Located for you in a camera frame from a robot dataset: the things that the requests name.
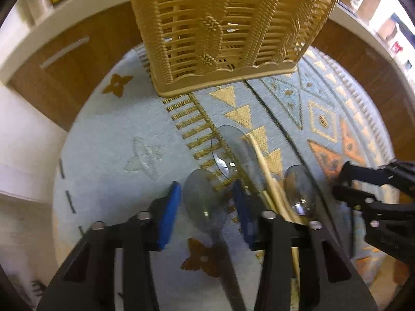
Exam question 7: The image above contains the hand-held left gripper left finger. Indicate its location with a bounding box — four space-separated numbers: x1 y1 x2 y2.
37 181 182 311

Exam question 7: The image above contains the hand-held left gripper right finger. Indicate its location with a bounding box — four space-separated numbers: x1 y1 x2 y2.
233 180 378 311

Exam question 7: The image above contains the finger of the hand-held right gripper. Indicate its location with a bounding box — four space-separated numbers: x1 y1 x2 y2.
339 160 415 195
332 185 415 260

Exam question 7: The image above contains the clear plastic spoon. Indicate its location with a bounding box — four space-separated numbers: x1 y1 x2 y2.
211 125 269 195
283 165 320 217
183 168 247 311

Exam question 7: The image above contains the wooden chopstick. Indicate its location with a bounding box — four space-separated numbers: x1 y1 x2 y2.
243 134 286 217

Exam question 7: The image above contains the tan woven utensil basket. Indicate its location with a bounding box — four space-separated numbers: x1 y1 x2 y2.
125 0 346 98

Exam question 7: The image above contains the blue patterned tablecloth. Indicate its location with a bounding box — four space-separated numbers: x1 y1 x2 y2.
52 42 415 311

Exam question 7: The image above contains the white kitchen countertop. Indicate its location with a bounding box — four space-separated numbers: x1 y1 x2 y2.
0 0 415 85

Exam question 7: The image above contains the silver cabinet handle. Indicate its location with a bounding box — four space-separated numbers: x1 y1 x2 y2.
40 37 89 68

